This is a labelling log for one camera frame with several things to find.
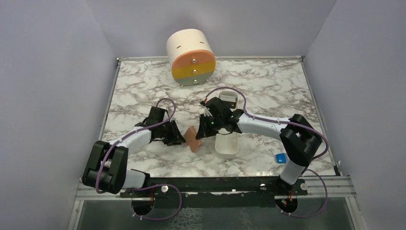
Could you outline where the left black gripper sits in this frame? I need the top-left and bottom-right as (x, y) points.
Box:
(158, 120), (186, 146)

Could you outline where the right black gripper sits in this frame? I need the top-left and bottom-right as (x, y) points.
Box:
(196, 114), (223, 140)

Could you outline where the brown leather card holder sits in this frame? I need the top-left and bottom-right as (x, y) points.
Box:
(184, 126), (202, 153)

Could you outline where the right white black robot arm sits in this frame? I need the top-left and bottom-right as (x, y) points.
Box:
(195, 97), (322, 195)

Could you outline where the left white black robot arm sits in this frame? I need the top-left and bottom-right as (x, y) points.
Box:
(82, 106), (185, 197)

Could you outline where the cards stack in tray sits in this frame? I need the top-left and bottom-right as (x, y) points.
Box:
(219, 95), (238, 103)

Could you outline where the long white oval tray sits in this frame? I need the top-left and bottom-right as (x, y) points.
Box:
(215, 90), (239, 159)

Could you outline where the round drawer cabinet orange yellow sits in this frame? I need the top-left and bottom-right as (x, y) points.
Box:
(166, 29), (216, 86)

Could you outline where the small blue object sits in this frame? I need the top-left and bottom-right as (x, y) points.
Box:
(275, 153), (288, 164)

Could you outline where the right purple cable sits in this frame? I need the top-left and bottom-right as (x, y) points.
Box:
(200, 87), (329, 219)

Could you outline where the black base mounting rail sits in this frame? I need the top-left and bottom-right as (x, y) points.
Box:
(120, 176), (308, 208)

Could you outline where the aluminium table frame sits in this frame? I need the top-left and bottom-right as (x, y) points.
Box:
(76, 55), (365, 230)

